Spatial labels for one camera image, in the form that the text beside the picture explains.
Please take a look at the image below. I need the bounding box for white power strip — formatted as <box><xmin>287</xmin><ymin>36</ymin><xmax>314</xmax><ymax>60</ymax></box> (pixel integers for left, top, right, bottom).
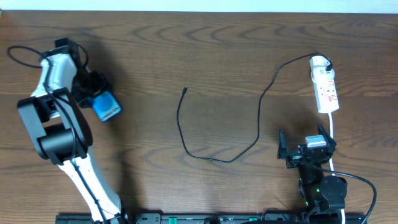
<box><xmin>310</xmin><ymin>55</ymin><xmax>339</xmax><ymax>114</ymax></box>

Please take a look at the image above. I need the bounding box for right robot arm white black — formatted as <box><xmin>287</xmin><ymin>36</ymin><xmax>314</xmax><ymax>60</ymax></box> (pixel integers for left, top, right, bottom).
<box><xmin>277</xmin><ymin>125</ymin><xmax>347</xmax><ymax>223</ymax></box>

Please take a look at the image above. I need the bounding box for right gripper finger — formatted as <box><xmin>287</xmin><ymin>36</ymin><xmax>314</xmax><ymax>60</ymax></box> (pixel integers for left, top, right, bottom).
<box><xmin>318</xmin><ymin>124</ymin><xmax>336</xmax><ymax>146</ymax></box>
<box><xmin>277</xmin><ymin>128</ymin><xmax>287</xmax><ymax>159</ymax></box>

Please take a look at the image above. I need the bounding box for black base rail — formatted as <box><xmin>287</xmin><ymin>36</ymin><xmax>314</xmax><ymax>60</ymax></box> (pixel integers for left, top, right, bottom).
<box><xmin>55</xmin><ymin>211</ymin><xmax>363</xmax><ymax>224</ymax></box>

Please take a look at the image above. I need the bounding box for white charger adapter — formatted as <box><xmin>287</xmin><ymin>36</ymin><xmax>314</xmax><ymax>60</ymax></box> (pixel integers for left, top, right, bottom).
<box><xmin>311</xmin><ymin>67</ymin><xmax>335</xmax><ymax>83</ymax></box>

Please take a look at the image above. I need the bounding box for blue smartphone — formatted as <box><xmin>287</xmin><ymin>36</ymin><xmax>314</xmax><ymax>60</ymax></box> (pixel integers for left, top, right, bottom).
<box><xmin>92</xmin><ymin>91</ymin><xmax>122</xmax><ymax>122</ymax></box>

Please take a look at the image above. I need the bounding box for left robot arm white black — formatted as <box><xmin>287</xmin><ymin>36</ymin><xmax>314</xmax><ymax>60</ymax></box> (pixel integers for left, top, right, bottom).
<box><xmin>17</xmin><ymin>38</ymin><xmax>130</xmax><ymax>223</ymax></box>

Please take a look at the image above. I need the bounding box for white power strip cord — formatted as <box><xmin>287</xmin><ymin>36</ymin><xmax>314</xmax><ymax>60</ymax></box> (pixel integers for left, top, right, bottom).
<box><xmin>327</xmin><ymin>112</ymin><xmax>346</xmax><ymax>224</ymax></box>

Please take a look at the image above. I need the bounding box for black charging cable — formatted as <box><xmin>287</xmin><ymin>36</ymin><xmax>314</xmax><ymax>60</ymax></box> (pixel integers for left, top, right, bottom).
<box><xmin>176</xmin><ymin>52</ymin><xmax>333</xmax><ymax>164</ymax></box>

